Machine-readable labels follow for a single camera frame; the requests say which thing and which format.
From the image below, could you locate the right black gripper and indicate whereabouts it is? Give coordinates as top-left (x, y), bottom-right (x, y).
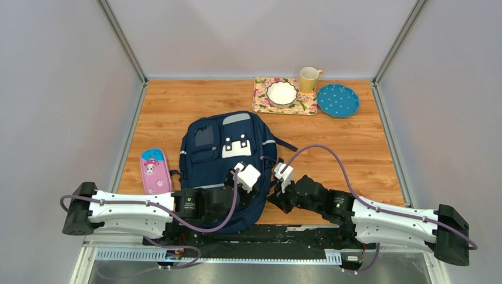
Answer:
top-left (268, 177), bottom-right (323, 215)

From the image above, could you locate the navy blue school backpack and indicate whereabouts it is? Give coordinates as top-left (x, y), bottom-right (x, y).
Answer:
top-left (179, 111), bottom-right (298, 234)

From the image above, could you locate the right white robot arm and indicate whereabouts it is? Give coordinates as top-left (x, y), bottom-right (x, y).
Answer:
top-left (268, 175), bottom-right (470, 266)

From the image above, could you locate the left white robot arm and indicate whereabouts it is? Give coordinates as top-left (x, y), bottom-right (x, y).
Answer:
top-left (60, 182), bottom-right (263, 246)

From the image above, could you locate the pink cartoon pencil case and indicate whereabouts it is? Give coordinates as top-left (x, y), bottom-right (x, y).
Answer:
top-left (140, 148), bottom-right (174, 195)

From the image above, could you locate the floral placemat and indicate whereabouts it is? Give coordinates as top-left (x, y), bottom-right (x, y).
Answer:
top-left (252, 77), bottom-right (317, 115)

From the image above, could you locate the blue polka dot plate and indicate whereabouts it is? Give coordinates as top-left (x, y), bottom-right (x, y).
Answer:
top-left (317, 84), bottom-right (360, 118)

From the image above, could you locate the white scalloped bowl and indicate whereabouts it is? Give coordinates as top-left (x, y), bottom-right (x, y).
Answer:
top-left (266, 82), bottom-right (298, 108)

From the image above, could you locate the yellow mug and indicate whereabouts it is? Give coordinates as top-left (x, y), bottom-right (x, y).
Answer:
top-left (299, 67), bottom-right (323, 93)

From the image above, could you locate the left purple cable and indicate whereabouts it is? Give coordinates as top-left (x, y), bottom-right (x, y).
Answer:
top-left (59, 168), bottom-right (240, 271)

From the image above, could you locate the purple cable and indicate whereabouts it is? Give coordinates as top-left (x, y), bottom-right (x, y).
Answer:
top-left (59, 168), bottom-right (240, 271)
top-left (280, 145), bottom-right (478, 274)

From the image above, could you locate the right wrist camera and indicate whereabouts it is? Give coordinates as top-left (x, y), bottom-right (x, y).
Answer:
top-left (273, 162), bottom-right (294, 193)

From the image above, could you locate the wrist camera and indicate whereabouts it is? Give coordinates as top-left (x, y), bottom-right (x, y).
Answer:
top-left (233, 162), bottom-right (261, 193)
top-left (273, 162), bottom-right (294, 193)

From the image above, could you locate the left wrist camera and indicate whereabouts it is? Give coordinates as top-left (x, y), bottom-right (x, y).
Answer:
top-left (233, 162), bottom-right (261, 193)

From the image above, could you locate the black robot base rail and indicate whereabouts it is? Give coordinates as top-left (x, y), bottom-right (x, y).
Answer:
top-left (142, 224), bottom-right (377, 270)

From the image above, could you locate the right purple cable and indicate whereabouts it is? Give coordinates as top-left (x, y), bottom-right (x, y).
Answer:
top-left (280, 145), bottom-right (478, 274)

